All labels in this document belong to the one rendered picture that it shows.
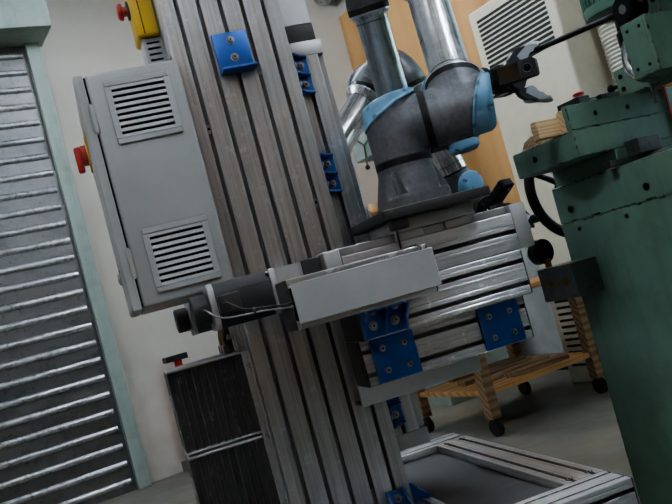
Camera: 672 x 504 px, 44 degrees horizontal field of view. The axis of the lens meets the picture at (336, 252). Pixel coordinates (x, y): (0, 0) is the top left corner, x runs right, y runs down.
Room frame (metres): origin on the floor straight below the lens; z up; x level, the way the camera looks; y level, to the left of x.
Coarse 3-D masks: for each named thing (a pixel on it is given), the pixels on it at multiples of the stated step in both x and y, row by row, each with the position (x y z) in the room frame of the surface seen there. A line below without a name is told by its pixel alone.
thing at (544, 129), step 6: (540, 120) 1.78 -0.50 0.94; (546, 120) 1.78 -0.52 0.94; (552, 120) 1.79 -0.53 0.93; (534, 126) 1.78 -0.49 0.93; (540, 126) 1.77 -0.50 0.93; (546, 126) 1.78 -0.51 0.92; (552, 126) 1.79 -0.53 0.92; (558, 126) 1.80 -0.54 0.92; (534, 132) 1.78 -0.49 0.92; (540, 132) 1.77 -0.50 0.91; (546, 132) 1.78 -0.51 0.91; (552, 132) 1.79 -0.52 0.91; (558, 132) 1.79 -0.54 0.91; (534, 138) 1.78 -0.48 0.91; (540, 138) 1.77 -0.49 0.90; (546, 138) 1.79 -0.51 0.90
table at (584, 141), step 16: (592, 128) 1.79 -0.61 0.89; (608, 128) 1.81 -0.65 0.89; (624, 128) 1.83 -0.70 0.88; (640, 128) 1.86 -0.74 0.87; (656, 128) 1.88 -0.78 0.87; (544, 144) 1.85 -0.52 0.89; (560, 144) 1.81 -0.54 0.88; (576, 144) 1.77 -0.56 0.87; (592, 144) 1.79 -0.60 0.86; (608, 144) 1.81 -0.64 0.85; (624, 144) 1.83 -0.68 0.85; (528, 160) 1.91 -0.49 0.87; (544, 160) 1.86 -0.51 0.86; (560, 160) 1.82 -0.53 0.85; (576, 160) 1.84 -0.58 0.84; (528, 176) 1.93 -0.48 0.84
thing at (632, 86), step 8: (616, 72) 1.96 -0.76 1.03; (624, 72) 1.94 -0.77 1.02; (616, 80) 1.97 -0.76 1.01; (624, 80) 1.95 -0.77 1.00; (632, 80) 1.93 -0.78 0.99; (664, 80) 1.86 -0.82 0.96; (624, 88) 1.95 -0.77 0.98; (632, 88) 1.93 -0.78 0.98; (640, 88) 1.91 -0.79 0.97; (648, 88) 1.91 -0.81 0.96; (656, 88) 1.95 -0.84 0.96
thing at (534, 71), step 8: (512, 64) 1.93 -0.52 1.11; (520, 64) 1.92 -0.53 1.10; (528, 64) 1.91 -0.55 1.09; (536, 64) 1.90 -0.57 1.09; (496, 72) 1.95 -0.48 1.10; (504, 72) 1.94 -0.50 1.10; (512, 72) 1.93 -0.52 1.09; (520, 72) 1.92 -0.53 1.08; (528, 72) 1.91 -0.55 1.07; (536, 72) 1.90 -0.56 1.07; (496, 80) 1.95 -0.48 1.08; (504, 80) 1.94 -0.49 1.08; (512, 80) 1.93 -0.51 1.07; (520, 80) 1.93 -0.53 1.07; (496, 88) 1.96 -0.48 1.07
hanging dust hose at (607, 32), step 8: (608, 24) 3.34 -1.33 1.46; (600, 32) 3.39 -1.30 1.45; (608, 32) 3.35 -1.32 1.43; (616, 32) 3.33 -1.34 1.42; (600, 40) 3.43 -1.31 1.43; (608, 40) 3.37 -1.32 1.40; (616, 40) 3.34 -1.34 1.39; (608, 48) 3.37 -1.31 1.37; (616, 48) 3.34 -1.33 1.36; (608, 56) 3.38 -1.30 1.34; (616, 56) 3.34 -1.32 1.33; (616, 64) 3.35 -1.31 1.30
